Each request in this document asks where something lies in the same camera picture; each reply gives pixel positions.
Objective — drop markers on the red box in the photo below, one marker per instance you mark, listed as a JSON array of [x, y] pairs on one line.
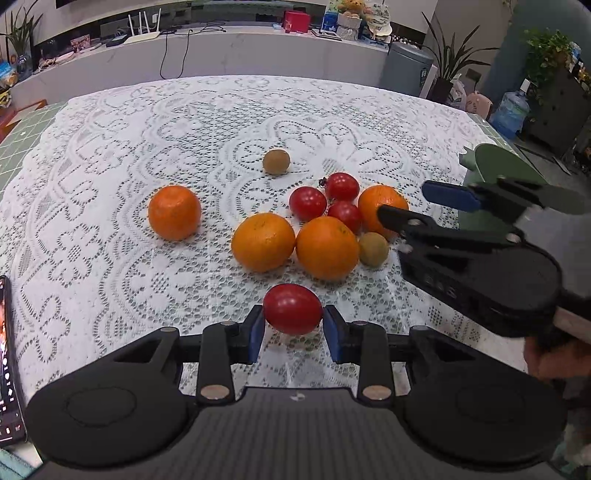
[[298, 22]]

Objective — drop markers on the green plastic bowl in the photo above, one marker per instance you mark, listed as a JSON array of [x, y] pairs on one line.
[[501, 161]]

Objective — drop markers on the black television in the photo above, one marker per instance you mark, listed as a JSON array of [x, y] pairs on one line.
[[83, 2]]

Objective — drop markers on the plush toy in pot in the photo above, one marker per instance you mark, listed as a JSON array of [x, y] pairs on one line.
[[351, 23]]

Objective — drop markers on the blue water bottle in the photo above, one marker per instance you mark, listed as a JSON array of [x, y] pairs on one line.
[[510, 115]]

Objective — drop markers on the brown kiwi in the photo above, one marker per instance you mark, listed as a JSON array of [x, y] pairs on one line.
[[276, 161], [373, 249]]

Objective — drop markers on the orange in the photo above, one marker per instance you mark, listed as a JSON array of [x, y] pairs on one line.
[[263, 242], [174, 212], [327, 248], [381, 201]]

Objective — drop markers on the red tomato with dark stem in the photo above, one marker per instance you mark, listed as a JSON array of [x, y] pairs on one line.
[[342, 186]]

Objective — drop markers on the long-leaf potted plant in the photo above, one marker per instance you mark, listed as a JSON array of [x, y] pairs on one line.
[[445, 69]]

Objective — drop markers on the smartphone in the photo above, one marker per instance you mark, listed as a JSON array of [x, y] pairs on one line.
[[9, 369]]

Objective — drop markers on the person's right hand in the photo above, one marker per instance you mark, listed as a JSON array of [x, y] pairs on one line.
[[554, 364]]

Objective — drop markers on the grey trash can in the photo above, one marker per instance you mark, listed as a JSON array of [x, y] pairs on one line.
[[405, 69]]

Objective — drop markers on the leafy green plant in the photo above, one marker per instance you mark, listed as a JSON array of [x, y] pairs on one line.
[[549, 50]]

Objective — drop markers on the white media console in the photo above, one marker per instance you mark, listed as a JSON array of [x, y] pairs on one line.
[[254, 53]]

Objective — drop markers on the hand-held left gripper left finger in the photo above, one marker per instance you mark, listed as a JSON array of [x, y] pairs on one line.
[[256, 337]]

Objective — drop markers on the dark cabinet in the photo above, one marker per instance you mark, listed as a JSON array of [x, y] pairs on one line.
[[558, 115]]

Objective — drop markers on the potted plant in glass vase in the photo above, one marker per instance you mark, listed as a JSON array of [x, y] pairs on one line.
[[21, 50]]

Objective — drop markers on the white router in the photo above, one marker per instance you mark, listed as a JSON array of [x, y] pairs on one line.
[[144, 34]]

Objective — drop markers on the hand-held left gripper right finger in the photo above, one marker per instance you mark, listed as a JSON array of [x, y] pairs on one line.
[[333, 337]]

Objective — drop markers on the white plastic bag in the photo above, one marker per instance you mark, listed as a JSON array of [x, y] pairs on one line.
[[457, 94]]

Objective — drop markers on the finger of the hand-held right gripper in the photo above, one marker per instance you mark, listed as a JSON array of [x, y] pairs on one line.
[[425, 226], [450, 196]]

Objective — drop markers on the round paper fan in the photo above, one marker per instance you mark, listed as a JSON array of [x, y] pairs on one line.
[[379, 21]]

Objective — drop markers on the white lace tablecloth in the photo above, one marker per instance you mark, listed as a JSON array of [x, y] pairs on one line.
[[115, 277]]

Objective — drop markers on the pink container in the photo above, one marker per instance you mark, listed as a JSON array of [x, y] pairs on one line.
[[478, 104]]

